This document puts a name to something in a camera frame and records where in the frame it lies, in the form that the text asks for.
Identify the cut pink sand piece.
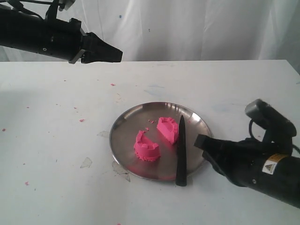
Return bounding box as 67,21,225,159
157,117,179,144

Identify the pink sand cake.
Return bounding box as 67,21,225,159
134,131,161,162

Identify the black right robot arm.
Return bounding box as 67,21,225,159
194,135,300,208

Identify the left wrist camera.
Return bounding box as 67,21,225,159
45,0,75,22

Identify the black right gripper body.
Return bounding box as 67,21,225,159
210,138,277,187

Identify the black knife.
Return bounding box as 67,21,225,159
175,115,187,187

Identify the white backdrop curtain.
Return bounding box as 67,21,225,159
0,0,300,62

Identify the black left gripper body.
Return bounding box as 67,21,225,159
46,18,86,64

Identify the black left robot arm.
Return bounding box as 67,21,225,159
0,0,123,64

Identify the round steel plate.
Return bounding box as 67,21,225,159
109,102,212,181

